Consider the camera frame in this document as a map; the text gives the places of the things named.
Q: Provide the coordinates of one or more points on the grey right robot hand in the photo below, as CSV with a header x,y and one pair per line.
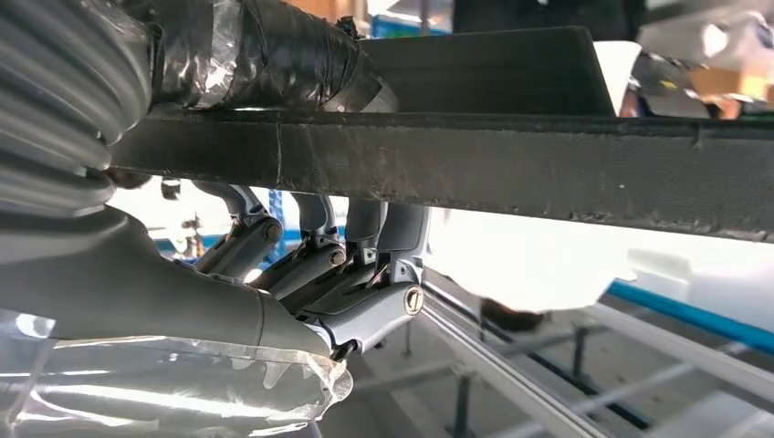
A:
x,y
151,302

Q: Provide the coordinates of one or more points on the grey metal truss rails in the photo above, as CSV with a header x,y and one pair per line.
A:
x,y
514,387

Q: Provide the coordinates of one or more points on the blue metal beam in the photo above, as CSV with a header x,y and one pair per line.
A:
x,y
695,314

